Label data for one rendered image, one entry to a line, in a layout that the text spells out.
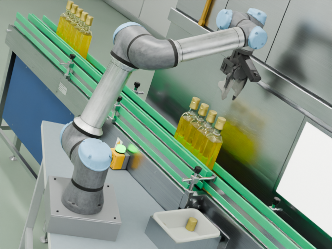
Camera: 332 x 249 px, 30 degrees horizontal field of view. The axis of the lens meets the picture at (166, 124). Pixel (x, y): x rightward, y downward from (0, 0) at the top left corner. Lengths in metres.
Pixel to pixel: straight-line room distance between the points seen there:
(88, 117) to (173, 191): 0.50
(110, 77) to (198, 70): 0.75
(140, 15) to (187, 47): 6.14
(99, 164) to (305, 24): 0.94
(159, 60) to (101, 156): 0.38
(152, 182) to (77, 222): 0.51
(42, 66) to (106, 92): 1.26
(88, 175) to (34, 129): 1.40
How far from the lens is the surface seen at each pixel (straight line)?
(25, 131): 3.59
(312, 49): 2.39
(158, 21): 7.87
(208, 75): 2.77
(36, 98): 3.48
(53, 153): 2.69
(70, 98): 3.12
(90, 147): 2.13
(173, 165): 2.50
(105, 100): 2.17
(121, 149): 2.67
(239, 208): 2.38
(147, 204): 2.53
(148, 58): 2.03
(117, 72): 2.15
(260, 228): 2.32
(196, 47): 2.08
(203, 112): 2.55
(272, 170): 2.47
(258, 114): 2.51
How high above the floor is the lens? 1.99
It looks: 22 degrees down
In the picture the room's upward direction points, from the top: 19 degrees clockwise
